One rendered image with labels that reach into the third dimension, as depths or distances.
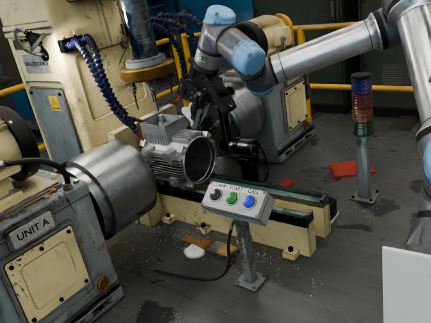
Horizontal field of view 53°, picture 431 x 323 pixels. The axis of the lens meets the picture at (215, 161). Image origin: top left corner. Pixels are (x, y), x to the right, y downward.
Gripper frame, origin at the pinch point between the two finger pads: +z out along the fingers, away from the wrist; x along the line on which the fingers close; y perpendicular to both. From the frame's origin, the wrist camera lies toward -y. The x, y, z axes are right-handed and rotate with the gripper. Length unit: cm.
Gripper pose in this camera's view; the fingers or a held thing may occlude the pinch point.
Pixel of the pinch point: (196, 125)
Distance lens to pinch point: 129.3
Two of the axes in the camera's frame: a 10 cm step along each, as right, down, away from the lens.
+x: -6.0, 4.1, -6.9
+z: -2.5, 7.2, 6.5
